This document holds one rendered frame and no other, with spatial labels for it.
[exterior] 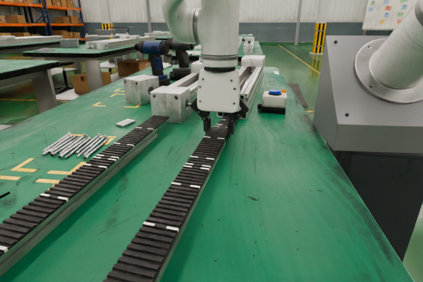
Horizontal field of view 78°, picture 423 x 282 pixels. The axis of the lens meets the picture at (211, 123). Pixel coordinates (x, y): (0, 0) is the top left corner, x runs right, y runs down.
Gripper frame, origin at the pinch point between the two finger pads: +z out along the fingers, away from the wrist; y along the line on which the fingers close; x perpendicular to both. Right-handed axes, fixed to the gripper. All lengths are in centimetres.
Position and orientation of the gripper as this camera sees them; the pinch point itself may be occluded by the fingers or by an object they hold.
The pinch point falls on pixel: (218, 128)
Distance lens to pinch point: 67.4
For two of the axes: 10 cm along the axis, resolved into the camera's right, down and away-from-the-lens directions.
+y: 9.7, 0.9, -2.3
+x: 2.5, -3.4, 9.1
